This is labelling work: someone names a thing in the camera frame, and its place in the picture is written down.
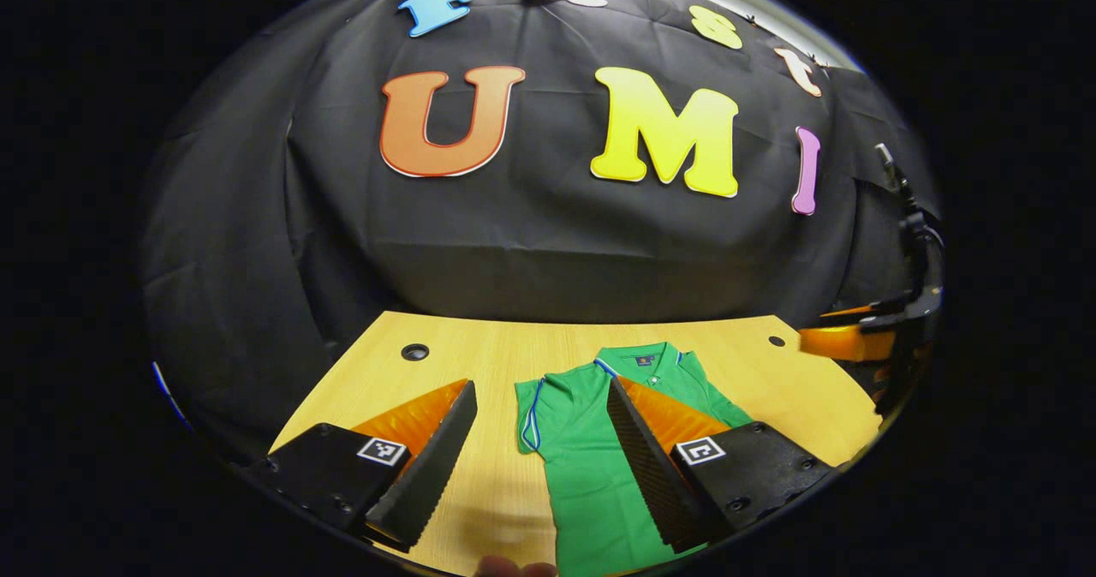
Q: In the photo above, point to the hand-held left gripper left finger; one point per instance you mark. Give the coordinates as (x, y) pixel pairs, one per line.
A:
(437, 466)

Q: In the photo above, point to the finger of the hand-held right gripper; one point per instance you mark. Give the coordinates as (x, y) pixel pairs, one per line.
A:
(843, 343)
(852, 312)

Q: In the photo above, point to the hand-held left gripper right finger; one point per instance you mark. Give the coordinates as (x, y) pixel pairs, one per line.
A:
(646, 466)

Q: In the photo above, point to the green T-shirt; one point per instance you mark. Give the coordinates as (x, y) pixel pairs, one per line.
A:
(591, 474)

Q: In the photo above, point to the black backdrop cloth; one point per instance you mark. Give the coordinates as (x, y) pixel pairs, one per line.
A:
(514, 252)

